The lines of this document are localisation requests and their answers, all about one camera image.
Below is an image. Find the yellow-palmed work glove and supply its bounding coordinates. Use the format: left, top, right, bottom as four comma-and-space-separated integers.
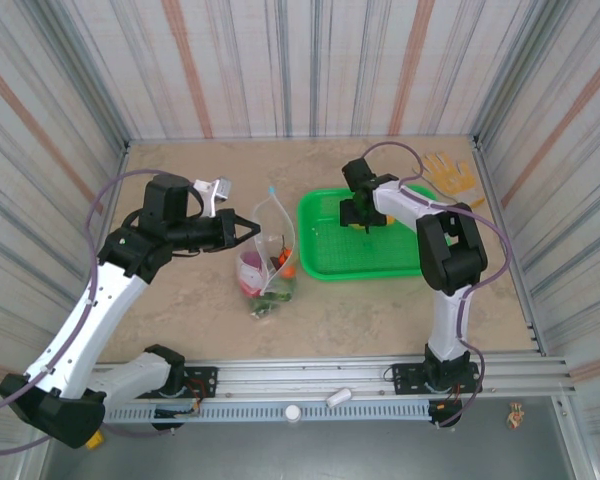
419, 152, 484, 209

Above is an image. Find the small white plastic piece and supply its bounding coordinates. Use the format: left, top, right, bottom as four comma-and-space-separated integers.
325, 387, 354, 407

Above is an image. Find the aluminium mounting rail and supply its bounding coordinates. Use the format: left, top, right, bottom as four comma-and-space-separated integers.
92, 353, 579, 404

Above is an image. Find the clear zip-top bag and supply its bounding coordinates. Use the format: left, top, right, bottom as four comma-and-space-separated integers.
235, 185, 299, 321

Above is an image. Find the small colourful figurine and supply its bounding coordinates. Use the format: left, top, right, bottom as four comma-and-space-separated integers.
504, 402, 526, 431

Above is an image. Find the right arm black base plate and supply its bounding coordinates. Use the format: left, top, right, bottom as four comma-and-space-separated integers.
392, 360, 483, 396

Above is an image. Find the slotted grey cable duct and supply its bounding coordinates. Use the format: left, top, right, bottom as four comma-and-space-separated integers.
102, 402, 434, 425

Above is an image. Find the dark green toy pepper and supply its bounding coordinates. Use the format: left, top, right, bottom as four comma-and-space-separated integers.
249, 284, 296, 317

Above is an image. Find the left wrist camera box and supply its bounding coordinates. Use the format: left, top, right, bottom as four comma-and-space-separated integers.
192, 175, 231, 219

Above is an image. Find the pink-red toy fruit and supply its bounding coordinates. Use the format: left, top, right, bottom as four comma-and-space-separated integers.
238, 272, 264, 296

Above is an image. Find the green plastic basket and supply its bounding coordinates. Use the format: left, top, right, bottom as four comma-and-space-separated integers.
298, 184, 454, 282

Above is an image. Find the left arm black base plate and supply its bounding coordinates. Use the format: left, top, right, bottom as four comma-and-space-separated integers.
144, 366, 219, 400

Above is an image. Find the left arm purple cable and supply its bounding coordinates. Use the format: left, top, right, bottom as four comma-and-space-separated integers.
0, 169, 181, 456

